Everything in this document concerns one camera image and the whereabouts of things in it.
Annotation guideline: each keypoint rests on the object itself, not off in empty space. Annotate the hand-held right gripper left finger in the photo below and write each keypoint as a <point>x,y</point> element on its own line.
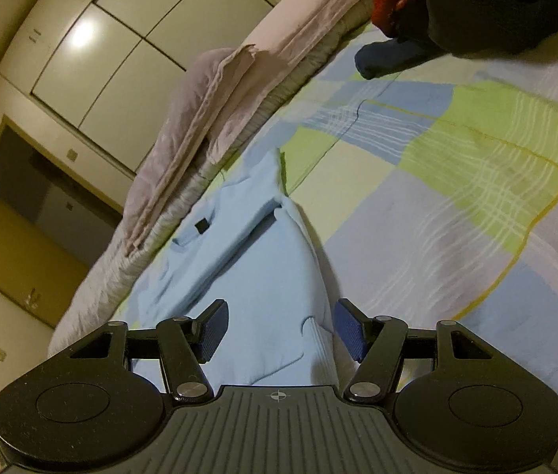
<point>212,328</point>

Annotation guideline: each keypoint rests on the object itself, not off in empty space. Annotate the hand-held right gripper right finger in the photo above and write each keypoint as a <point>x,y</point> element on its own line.
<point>350,328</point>

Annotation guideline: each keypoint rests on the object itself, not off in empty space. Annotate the light blue sweatshirt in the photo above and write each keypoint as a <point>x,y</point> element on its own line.
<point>249,266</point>

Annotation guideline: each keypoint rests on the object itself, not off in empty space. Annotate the checked bed sheet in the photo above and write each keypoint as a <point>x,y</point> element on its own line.
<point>456,207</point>

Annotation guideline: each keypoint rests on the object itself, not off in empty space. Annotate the pink folded quilt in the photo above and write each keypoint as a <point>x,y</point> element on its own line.
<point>200,108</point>

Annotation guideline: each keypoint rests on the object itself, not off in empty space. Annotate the navy blue cloth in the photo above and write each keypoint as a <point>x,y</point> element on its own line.
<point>382,59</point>

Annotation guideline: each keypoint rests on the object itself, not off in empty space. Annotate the white wardrobe doors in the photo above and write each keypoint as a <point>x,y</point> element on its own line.
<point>111,59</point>

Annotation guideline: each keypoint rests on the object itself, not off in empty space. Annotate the wall light switch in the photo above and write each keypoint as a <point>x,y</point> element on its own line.
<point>72,155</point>

